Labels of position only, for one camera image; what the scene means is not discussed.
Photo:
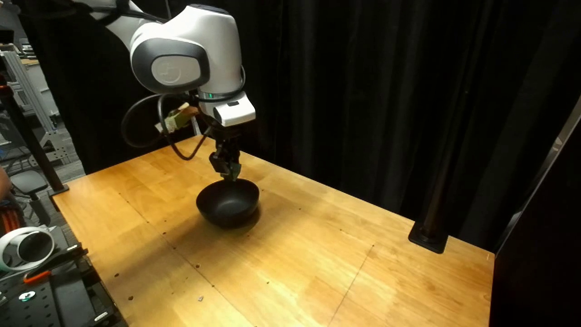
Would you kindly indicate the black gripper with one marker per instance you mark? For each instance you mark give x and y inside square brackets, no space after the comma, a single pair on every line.
[226,141]

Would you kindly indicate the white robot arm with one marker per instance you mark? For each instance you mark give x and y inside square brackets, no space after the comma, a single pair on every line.
[175,52]

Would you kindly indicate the black bowl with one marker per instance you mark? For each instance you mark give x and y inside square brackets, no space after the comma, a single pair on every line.
[228,203]

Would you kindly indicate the black curtain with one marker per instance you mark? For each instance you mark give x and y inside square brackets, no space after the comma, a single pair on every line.
[375,92]

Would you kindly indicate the black stand leg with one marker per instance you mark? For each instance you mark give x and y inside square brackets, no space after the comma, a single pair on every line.
[34,143]

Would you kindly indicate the black pole with base clamp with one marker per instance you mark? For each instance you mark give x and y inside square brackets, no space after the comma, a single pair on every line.
[437,183]

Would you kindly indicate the grey metal shelving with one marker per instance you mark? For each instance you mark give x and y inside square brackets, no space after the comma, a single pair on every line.
[28,79]

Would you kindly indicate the white VR headset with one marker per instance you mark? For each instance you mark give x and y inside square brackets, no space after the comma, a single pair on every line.
[24,248]

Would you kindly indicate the black pegboard cart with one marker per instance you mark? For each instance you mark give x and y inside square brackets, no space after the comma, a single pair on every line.
[52,297]

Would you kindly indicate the black side panel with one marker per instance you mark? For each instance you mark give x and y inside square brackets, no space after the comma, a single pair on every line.
[538,242]

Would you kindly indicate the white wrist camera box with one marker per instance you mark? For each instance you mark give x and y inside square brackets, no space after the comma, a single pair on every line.
[235,110]

